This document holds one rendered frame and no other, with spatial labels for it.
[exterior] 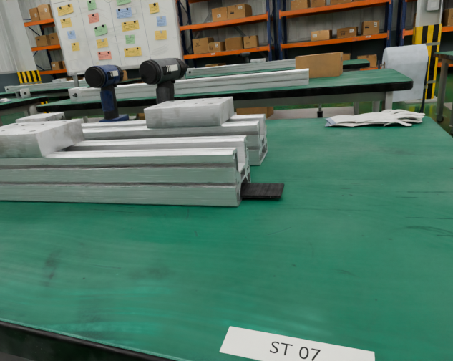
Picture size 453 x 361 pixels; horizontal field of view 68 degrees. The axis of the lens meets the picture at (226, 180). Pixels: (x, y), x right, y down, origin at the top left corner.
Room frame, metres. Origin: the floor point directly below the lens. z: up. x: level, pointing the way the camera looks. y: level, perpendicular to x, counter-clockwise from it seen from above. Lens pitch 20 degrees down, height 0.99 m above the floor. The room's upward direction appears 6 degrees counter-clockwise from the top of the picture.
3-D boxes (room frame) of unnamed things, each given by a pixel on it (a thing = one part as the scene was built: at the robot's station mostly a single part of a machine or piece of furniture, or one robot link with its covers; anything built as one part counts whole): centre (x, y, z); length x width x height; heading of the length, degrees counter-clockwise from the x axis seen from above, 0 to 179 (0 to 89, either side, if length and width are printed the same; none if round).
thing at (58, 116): (1.03, 0.54, 0.83); 0.11 x 0.10 x 0.10; 168
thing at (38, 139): (0.61, 0.35, 0.87); 0.16 x 0.11 x 0.07; 72
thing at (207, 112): (0.72, 0.06, 0.87); 0.16 x 0.11 x 0.07; 72
